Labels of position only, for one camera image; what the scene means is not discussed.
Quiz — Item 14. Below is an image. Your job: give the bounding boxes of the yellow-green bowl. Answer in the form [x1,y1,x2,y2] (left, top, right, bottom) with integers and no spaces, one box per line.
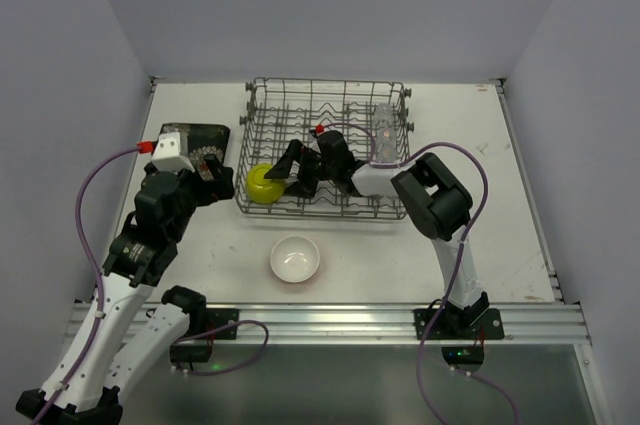
[245,163,287,205]

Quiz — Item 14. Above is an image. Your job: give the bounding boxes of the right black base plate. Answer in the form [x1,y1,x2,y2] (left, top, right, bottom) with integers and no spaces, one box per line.
[412,295,505,340]

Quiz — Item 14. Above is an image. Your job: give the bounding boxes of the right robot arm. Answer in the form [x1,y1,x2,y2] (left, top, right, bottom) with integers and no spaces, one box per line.
[264,130,489,337]

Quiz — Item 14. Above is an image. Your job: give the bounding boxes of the aluminium mounting rail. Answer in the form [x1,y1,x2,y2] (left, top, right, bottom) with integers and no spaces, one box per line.
[62,300,591,346]

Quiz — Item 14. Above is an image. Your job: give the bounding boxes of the orange bowl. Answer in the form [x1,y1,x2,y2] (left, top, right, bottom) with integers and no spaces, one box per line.
[269,235,321,284]

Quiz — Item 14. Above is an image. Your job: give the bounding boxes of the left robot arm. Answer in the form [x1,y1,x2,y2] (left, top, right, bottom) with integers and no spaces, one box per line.
[16,155,234,424]

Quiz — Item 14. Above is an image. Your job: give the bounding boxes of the clear glass cup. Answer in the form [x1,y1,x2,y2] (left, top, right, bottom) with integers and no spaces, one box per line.
[372,103,394,128]
[375,123,397,149]
[376,146,398,164]

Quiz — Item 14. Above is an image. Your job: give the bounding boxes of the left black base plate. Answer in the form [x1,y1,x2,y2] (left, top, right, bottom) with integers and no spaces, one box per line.
[204,308,240,341]

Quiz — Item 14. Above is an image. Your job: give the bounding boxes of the black floral square plate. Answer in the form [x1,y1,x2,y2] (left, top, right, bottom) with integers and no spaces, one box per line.
[160,122,230,181]

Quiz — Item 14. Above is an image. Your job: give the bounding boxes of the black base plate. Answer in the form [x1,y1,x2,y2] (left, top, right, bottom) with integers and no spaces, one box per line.
[412,295,505,340]
[204,308,240,341]

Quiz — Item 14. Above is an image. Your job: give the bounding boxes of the grey wire dish rack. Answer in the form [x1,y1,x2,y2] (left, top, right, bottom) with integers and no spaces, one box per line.
[236,77,414,221]

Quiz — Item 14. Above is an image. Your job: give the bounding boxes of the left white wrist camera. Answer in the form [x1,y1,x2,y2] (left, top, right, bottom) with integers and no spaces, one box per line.
[150,132,195,173]

